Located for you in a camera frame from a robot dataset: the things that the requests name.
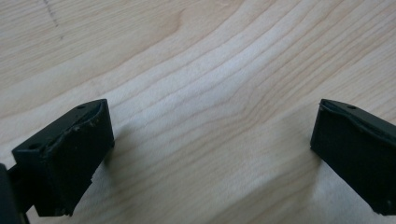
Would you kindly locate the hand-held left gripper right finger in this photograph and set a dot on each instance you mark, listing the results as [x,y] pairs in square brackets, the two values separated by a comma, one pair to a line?
[355,149]

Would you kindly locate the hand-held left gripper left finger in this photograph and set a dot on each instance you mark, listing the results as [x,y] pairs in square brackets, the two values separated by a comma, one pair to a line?
[71,155]

